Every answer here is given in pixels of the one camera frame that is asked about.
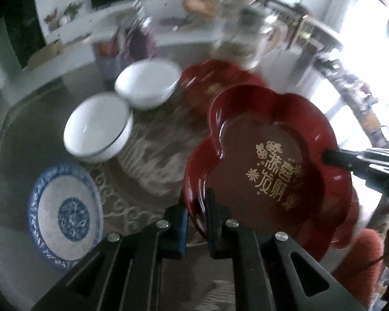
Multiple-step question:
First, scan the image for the blue white patterned plate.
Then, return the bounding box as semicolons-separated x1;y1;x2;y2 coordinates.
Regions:
27;163;104;271

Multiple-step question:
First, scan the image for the red flower plate gold text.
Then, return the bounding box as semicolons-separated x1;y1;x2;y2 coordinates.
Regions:
183;84;358;260

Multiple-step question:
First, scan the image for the white ribbed bowl black rim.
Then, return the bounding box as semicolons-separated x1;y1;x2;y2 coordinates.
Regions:
63;92;133;164

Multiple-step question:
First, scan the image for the white bowl blue text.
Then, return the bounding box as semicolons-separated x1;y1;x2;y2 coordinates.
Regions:
114;58;183;111

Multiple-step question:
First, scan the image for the purple thermos jar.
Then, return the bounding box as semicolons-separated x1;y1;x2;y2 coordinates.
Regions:
126;0;158;62

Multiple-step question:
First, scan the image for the white tv cabinet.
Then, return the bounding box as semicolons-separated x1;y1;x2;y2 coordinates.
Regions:
45;0;218;69

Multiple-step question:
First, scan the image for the green potted plant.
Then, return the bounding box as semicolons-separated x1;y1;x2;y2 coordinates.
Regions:
63;0;84;21

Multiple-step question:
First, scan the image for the glass pitcher cream handle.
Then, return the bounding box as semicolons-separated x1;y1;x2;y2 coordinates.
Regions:
211;0;288;71

